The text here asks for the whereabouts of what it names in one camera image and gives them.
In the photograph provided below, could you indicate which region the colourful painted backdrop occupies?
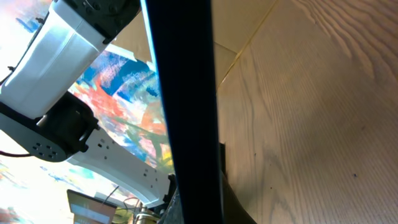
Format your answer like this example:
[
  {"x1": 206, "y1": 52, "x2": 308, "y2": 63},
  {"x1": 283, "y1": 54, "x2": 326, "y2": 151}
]
[{"x1": 1, "y1": 1, "x2": 175, "y2": 223}]

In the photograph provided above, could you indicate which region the brown box with label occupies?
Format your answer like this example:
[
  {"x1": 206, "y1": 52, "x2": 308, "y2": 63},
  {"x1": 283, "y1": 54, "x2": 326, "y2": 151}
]
[{"x1": 67, "y1": 189, "x2": 117, "y2": 224}]

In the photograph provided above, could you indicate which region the blue Galaxy smartphone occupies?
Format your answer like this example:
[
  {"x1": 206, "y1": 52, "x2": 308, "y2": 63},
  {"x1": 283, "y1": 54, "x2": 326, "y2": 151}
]
[{"x1": 141, "y1": 0, "x2": 224, "y2": 223}]

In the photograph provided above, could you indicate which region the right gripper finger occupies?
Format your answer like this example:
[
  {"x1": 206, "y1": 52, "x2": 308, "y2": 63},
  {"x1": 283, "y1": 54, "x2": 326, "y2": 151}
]
[{"x1": 219, "y1": 143, "x2": 256, "y2": 224}]

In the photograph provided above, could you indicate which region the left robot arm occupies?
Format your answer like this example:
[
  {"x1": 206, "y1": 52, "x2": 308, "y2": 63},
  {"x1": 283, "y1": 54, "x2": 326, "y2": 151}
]
[{"x1": 1, "y1": 1, "x2": 175, "y2": 208}]

